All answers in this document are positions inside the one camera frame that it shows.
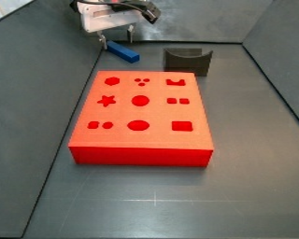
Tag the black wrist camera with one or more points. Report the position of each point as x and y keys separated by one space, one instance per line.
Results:
x=146 y=7

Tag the black curved fixture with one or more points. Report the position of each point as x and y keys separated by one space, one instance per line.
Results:
x=187 y=60

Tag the red board with shaped holes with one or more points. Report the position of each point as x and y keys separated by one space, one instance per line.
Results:
x=143 y=119

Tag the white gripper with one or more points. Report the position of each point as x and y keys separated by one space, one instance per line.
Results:
x=107 y=14

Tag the blue rectangular block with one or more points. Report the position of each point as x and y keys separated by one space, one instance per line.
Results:
x=123 y=52

